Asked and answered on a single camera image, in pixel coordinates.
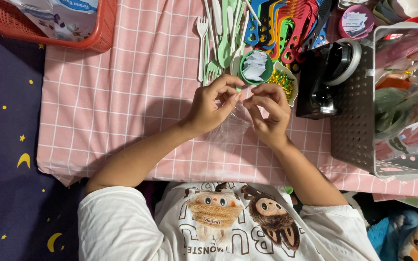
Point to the person's right hand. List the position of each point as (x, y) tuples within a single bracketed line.
[(274, 116)]

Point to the person's left hand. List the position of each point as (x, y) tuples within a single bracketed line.
[(205, 108)]

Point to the clear plastic bag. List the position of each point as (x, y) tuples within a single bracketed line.
[(229, 130)]

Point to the heap of gold green candies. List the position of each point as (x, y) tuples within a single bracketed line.
[(283, 82)]

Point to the white leaf-shaped dish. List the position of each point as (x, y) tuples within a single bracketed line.
[(293, 81)]

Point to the black tape dispenser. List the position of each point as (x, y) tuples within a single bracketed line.
[(312, 87)]

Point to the green round cup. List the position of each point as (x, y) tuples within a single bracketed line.
[(243, 77)]

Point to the folded paper slips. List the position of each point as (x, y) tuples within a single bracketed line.
[(254, 66)]

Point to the white plastic fork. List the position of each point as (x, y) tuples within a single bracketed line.
[(202, 40)]

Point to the pile of green white cutlery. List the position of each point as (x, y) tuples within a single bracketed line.
[(227, 40)]

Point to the grey perforated basket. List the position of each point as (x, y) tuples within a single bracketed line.
[(352, 127)]

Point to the pink checked tablecloth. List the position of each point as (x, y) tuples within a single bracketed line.
[(122, 108)]

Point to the pile of coloured plastic combs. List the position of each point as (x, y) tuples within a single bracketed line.
[(288, 25)]

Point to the clear tape roll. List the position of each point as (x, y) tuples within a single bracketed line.
[(350, 63)]

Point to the pink round container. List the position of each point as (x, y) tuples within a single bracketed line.
[(343, 31)]

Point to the printed paper slips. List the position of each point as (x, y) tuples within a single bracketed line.
[(355, 22)]

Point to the red plastic basket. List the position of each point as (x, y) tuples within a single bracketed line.
[(100, 40)]

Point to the heap of packed clear bags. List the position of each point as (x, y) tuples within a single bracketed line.
[(406, 98)]

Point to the white printed t-shirt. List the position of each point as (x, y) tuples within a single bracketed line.
[(140, 232)]

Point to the heap of bowls and containers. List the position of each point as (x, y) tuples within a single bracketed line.
[(401, 9)]

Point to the white printed flour bag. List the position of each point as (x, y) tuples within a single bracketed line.
[(60, 20)]

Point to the blue orange plush toy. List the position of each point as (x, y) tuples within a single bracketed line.
[(406, 239)]

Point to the navy star moon mat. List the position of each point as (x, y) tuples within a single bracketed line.
[(9, 145)]

